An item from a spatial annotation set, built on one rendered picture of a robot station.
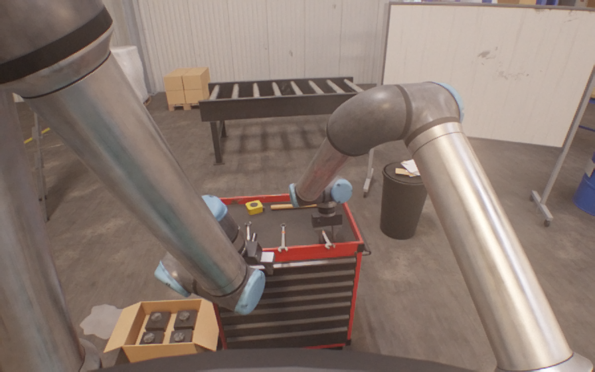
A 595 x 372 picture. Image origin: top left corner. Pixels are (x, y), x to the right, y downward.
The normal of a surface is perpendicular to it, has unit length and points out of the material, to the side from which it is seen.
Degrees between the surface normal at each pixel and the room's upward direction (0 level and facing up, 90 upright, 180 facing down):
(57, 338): 92
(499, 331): 80
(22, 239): 92
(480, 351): 0
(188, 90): 90
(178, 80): 90
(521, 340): 58
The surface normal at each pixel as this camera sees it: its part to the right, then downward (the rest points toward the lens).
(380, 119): -0.17, 0.32
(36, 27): 0.61, 0.39
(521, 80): -0.33, 0.47
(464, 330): -0.01, -0.87
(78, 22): 0.94, 0.13
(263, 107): 0.15, 0.49
